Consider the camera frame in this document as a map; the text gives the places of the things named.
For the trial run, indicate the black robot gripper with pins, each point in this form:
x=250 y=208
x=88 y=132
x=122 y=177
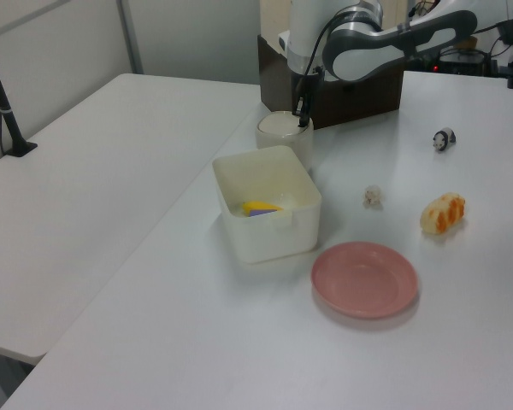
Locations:
x=303 y=85

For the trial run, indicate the cream push-lid trash can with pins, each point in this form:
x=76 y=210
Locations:
x=301 y=147

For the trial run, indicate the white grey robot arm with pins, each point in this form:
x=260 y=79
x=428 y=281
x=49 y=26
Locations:
x=367 y=47

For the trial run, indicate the dark brown drawer cabinet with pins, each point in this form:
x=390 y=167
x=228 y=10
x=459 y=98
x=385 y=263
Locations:
x=359 y=102

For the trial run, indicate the yellow and blue item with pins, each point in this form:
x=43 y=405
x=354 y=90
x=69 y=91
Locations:
x=256 y=206

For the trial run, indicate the purple cube block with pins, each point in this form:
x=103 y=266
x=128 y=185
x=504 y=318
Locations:
x=261 y=212

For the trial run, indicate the crumpled white paper ball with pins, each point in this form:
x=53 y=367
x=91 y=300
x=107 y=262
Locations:
x=373 y=196

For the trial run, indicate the cream plastic storage box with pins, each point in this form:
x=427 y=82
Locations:
x=273 y=239

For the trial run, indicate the black white panda figurine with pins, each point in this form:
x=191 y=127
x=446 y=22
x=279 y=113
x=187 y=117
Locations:
x=442 y=138

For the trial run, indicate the black device with red light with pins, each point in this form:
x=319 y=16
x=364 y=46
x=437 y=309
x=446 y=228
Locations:
x=461 y=64

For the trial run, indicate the toasted bread loaf toy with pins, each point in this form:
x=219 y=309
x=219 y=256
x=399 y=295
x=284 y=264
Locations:
x=442 y=213

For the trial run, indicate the pink round plate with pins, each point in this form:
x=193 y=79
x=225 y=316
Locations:
x=363 y=282

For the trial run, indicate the small cardboard box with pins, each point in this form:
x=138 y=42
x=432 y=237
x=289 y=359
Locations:
x=468 y=42

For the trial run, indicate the black pole with clamp base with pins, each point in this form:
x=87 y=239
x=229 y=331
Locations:
x=6 y=115

